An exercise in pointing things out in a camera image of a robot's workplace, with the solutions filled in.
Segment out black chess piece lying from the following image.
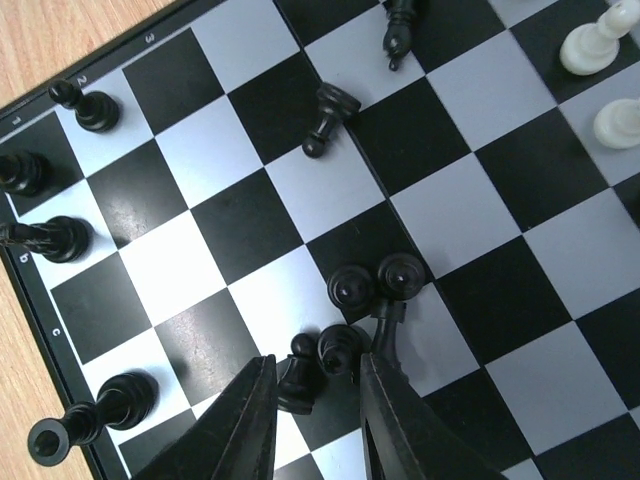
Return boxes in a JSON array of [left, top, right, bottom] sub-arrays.
[[382, 0, 430, 72]]

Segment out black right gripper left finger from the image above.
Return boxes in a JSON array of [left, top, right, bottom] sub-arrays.
[[134, 355, 277, 480]]

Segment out black white chess board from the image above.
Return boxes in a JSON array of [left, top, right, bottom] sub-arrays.
[[1, 1, 639, 479]]

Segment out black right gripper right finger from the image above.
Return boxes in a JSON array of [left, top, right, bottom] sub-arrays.
[[360, 353, 504, 480]]

